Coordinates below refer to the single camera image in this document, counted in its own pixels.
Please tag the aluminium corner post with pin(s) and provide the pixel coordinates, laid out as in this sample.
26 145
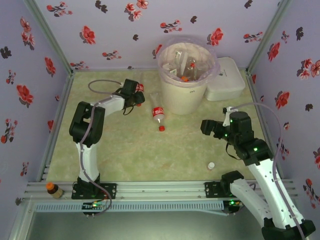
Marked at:
51 40
267 36

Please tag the brown jar orange cap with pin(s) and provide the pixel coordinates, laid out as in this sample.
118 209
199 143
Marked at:
53 190

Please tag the cream plastic waste bin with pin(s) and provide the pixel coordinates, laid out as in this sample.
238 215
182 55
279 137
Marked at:
180 100

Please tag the left aluminium corner post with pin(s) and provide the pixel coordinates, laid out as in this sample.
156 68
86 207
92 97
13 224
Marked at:
51 40

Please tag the left aluminium side rail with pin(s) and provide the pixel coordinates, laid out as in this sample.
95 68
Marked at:
65 95

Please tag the controller circuit board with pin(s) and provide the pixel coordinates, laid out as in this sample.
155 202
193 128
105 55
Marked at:
233 203
93 205

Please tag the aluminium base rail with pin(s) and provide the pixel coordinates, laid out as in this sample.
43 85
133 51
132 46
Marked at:
160 190

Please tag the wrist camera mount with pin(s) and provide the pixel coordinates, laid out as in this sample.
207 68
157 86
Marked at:
121 84
228 117

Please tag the purple plastic bin liner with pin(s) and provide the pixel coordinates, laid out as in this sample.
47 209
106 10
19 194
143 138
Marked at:
207 58

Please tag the clear bottle orange cap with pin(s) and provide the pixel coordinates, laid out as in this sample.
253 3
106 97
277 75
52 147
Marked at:
185 78

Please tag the right controller circuit board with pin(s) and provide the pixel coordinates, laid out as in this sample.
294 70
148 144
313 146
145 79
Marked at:
233 203

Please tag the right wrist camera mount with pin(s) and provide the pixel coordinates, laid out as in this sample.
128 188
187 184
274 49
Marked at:
228 117

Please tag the small white bottle cap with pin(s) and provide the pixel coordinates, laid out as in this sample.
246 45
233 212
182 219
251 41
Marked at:
210 165

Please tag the right aluminium corner post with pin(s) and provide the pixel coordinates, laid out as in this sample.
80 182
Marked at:
267 36

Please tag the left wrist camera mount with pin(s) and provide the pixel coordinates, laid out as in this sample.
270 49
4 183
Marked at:
121 84

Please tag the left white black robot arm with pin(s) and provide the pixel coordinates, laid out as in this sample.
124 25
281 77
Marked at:
87 160

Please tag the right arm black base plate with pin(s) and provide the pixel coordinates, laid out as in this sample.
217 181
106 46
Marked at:
212 190

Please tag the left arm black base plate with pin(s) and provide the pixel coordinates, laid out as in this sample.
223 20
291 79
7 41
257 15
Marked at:
110 191

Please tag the left controller circuit board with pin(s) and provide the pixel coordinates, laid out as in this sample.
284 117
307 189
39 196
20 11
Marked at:
93 205

